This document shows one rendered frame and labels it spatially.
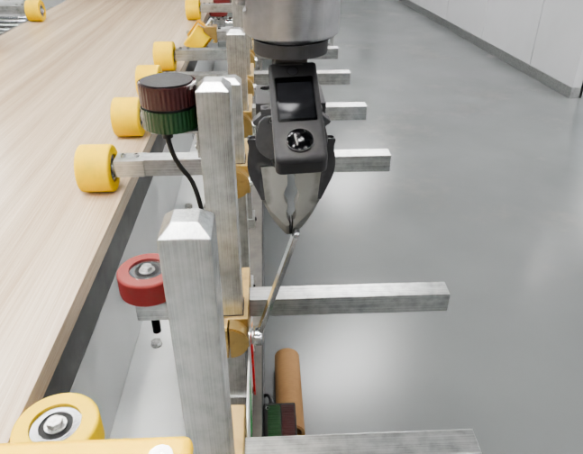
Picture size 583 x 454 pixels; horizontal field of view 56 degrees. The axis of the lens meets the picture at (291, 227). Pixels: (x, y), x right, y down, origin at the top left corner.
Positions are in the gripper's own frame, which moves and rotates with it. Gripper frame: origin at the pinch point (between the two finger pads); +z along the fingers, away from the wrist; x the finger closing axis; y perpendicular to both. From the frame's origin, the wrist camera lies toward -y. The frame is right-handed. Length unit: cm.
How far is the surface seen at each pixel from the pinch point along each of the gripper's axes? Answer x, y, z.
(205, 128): 8.9, 3.1, -10.5
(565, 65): -226, 363, 86
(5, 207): 45, 27, 12
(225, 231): 7.5, 3.0, 2.4
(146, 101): 14.5, 2.5, -13.7
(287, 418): 0.4, -0.2, 31.9
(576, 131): -200, 281, 106
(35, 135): 52, 59, 13
